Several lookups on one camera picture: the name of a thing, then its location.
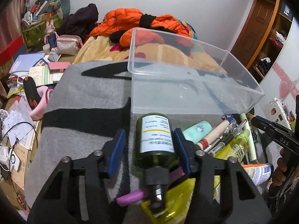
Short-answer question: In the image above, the brown wooden door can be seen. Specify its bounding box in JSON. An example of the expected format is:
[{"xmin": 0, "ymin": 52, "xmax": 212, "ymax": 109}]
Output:
[{"xmin": 231, "ymin": 0, "xmax": 280, "ymax": 69}]

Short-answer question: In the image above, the person right hand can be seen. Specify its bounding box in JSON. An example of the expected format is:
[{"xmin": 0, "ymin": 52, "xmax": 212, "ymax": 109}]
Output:
[{"xmin": 272, "ymin": 148, "xmax": 287, "ymax": 186}]

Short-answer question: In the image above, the pale green slim tube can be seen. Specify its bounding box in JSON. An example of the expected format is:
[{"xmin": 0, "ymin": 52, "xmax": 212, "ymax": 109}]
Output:
[{"xmin": 239, "ymin": 113, "xmax": 258, "ymax": 162}]

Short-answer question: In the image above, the black silver pen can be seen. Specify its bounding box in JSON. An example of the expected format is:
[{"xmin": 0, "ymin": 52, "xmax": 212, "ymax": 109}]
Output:
[{"xmin": 204, "ymin": 119, "xmax": 247, "ymax": 157}]

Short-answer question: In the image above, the dark green pump bottle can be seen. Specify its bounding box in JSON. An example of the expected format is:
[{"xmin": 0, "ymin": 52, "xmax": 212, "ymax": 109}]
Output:
[{"xmin": 133, "ymin": 113, "xmax": 177, "ymax": 213}]

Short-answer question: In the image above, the grey neck pillow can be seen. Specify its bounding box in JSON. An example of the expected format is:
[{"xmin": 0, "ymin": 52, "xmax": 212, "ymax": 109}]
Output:
[{"xmin": 46, "ymin": 0, "xmax": 70, "ymax": 20}]

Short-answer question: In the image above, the pink purple pen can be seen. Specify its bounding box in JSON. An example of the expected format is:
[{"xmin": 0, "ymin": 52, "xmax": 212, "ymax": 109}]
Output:
[{"xmin": 116, "ymin": 166, "xmax": 185, "ymax": 207}]

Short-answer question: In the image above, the clear plastic storage box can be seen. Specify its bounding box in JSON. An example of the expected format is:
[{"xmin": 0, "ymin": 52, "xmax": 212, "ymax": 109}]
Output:
[{"xmin": 128, "ymin": 28, "xmax": 264, "ymax": 115}]

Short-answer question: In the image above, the beige red-banded tube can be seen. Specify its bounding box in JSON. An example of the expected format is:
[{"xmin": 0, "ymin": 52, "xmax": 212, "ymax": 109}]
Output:
[{"xmin": 195, "ymin": 120, "xmax": 229, "ymax": 150}]

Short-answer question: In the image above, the white charger device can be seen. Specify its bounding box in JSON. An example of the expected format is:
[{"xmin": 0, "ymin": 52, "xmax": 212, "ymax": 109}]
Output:
[{"xmin": 1, "ymin": 144, "xmax": 21, "ymax": 172}]

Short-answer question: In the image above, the colourful yellow bed quilt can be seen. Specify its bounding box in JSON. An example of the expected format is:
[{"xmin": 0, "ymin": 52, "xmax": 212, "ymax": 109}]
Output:
[{"xmin": 75, "ymin": 28, "xmax": 218, "ymax": 72}]

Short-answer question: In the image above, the black FiiO box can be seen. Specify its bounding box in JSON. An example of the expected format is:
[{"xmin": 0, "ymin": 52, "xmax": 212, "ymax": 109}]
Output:
[{"xmin": 280, "ymin": 0, "xmax": 293, "ymax": 21}]

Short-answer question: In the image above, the red box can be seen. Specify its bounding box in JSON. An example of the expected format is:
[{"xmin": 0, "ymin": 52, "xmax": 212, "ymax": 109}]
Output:
[{"xmin": 0, "ymin": 36, "xmax": 24, "ymax": 66}]

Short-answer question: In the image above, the small blue box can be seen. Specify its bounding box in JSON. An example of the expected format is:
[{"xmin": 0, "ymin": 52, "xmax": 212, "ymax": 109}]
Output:
[{"xmin": 222, "ymin": 114, "xmax": 236, "ymax": 123}]

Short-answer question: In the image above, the white pink wardrobe door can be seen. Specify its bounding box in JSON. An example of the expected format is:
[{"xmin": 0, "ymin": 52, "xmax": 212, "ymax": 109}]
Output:
[{"xmin": 258, "ymin": 18, "xmax": 299, "ymax": 112}]

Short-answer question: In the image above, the white blue-capped cream tube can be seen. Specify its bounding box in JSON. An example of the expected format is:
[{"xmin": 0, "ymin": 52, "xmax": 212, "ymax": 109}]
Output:
[{"xmin": 242, "ymin": 163, "xmax": 274, "ymax": 187}]

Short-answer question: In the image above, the blue notebook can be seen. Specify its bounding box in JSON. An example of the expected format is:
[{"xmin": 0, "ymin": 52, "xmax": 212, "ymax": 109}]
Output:
[{"xmin": 9, "ymin": 52, "xmax": 45, "ymax": 74}]

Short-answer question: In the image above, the orange puffer jacket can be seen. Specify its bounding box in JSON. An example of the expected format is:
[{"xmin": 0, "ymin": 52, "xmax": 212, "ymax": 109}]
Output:
[{"xmin": 87, "ymin": 8, "xmax": 191, "ymax": 47}]

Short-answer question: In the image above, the wooden shelf unit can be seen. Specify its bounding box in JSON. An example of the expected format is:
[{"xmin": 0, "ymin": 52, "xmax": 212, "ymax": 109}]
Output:
[{"xmin": 246, "ymin": 0, "xmax": 292, "ymax": 82}]

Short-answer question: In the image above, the yellow-green spray bottle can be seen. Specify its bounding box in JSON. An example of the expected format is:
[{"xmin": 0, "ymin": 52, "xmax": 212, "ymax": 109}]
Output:
[{"xmin": 214, "ymin": 130, "xmax": 250, "ymax": 162}]

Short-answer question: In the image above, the yellow transparent flat pouch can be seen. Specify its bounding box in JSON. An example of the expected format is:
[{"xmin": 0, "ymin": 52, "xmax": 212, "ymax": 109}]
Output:
[{"xmin": 140, "ymin": 175, "xmax": 222, "ymax": 224}]

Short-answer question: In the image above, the striped red curtain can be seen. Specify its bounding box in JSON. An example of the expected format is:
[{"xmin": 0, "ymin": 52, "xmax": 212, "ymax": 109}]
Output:
[{"xmin": 1, "ymin": 0, "xmax": 26, "ymax": 51}]

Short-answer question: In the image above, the mint green small tube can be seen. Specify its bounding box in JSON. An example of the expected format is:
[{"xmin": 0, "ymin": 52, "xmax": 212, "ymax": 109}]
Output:
[{"xmin": 182, "ymin": 120, "xmax": 212, "ymax": 144}]

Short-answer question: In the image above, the green storage basket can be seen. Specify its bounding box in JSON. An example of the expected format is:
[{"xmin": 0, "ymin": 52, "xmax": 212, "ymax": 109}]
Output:
[{"xmin": 22, "ymin": 15, "xmax": 62, "ymax": 47}]

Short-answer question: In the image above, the rabbit figurine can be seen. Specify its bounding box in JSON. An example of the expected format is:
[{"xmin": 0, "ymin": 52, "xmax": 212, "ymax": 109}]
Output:
[{"xmin": 44, "ymin": 20, "xmax": 58, "ymax": 50}]

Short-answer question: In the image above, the pink quilted pouch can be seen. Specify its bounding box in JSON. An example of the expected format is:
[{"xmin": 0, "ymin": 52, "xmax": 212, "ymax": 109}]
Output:
[{"xmin": 56, "ymin": 35, "xmax": 83, "ymax": 56}]

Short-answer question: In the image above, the dark purple clothing pile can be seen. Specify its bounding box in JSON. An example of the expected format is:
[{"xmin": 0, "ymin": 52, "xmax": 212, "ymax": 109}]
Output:
[{"xmin": 57, "ymin": 4, "xmax": 99, "ymax": 41}]

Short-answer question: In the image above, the pink flat box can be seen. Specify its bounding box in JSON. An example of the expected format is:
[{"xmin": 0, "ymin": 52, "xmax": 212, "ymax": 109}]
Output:
[{"xmin": 48, "ymin": 62, "xmax": 70, "ymax": 72}]

